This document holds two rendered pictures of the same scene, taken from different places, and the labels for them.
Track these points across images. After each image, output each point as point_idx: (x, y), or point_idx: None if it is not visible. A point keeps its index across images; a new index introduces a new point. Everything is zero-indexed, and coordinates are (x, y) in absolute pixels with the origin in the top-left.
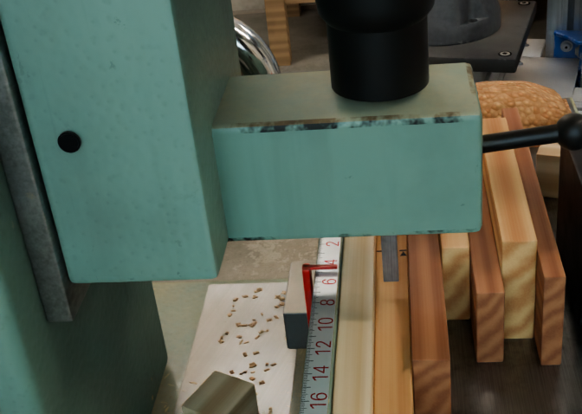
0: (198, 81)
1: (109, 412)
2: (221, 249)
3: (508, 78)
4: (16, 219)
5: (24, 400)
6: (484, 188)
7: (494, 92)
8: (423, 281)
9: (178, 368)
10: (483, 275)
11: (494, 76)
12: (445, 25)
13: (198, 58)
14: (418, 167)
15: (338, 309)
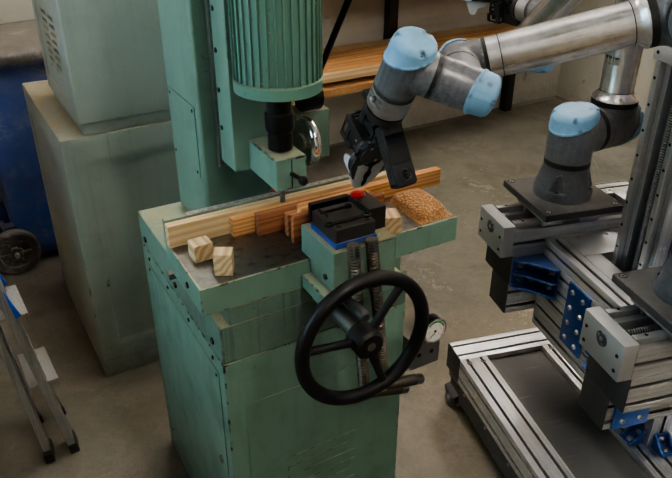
0: (243, 127)
1: None
2: (241, 167)
3: (586, 235)
4: (215, 139)
5: (203, 177)
6: None
7: (415, 194)
8: (286, 206)
9: None
10: (292, 211)
11: (575, 229)
12: (542, 188)
13: (246, 122)
14: (269, 168)
15: (264, 199)
